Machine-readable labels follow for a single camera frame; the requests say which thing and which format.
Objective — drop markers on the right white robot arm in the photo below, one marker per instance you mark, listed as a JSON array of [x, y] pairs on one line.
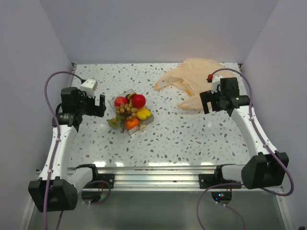
[[266, 166]]

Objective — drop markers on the clear plastic tray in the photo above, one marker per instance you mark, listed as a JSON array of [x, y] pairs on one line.
[[143, 123]]

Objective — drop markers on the orange fake tangerine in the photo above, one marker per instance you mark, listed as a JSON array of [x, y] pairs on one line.
[[131, 123]]

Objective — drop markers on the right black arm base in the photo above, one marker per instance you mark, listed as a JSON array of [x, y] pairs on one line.
[[210, 179]]

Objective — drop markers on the red round fake fruit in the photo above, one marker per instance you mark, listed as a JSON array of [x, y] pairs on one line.
[[139, 101]]

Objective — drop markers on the red apple with yellow patch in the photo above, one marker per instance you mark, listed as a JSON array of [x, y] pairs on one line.
[[120, 100]]

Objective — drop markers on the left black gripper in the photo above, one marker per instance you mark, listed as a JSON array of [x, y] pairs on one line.
[[93, 111]]

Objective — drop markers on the brown longan bunch with leaves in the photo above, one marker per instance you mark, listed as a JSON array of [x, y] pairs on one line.
[[122, 113]]

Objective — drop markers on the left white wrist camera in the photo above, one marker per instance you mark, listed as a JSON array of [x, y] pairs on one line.
[[89, 87]]

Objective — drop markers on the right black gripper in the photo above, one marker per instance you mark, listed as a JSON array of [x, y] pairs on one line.
[[207, 96]]

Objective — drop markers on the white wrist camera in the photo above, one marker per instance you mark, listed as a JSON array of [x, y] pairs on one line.
[[89, 87], [216, 82]]

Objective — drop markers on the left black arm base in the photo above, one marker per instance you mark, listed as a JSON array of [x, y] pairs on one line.
[[102, 179]]

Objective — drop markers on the orange translucent plastic bag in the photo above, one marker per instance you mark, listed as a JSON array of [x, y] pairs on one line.
[[191, 77]]

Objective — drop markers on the aluminium mounting rail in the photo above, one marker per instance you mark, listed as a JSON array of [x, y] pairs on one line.
[[151, 178]]

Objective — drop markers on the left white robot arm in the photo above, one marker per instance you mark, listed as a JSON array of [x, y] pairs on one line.
[[55, 190]]

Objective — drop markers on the yellow fake banana bunch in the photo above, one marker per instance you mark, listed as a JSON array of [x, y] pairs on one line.
[[143, 114]]

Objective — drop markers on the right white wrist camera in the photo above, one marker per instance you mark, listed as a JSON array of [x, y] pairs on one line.
[[216, 82]]

